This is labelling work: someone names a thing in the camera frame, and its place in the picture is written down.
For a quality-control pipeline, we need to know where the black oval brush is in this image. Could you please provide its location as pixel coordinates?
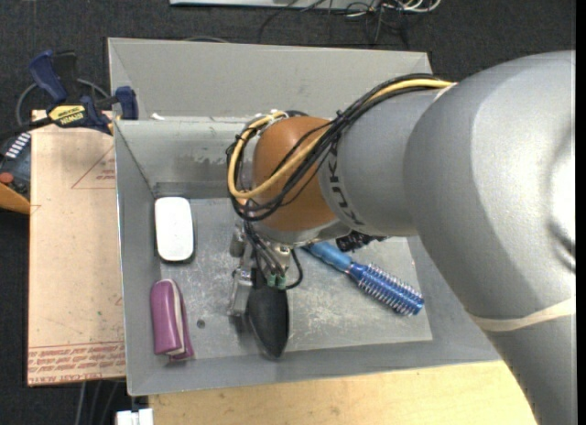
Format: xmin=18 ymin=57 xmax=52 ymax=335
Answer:
xmin=246 ymin=283 xmax=291 ymax=361

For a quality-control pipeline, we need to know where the brown cardboard board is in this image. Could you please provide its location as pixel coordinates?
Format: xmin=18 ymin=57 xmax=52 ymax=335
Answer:
xmin=27 ymin=109 xmax=128 ymax=387

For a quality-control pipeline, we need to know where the white computer mouse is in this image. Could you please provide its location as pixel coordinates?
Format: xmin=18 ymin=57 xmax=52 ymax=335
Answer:
xmin=154 ymin=196 xmax=196 ymax=264

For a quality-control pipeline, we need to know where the grey metal bin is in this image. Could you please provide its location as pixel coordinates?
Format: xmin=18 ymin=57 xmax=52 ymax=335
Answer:
xmin=107 ymin=37 xmax=503 ymax=398

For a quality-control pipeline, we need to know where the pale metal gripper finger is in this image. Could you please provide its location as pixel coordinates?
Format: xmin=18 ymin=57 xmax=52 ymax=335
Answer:
xmin=227 ymin=267 xmax=254 ymax=323

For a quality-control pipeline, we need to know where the blue round hair brush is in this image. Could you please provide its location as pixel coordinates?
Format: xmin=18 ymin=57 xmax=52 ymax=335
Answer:
xmin=303 ymin=241 xmax=426 ymax=317

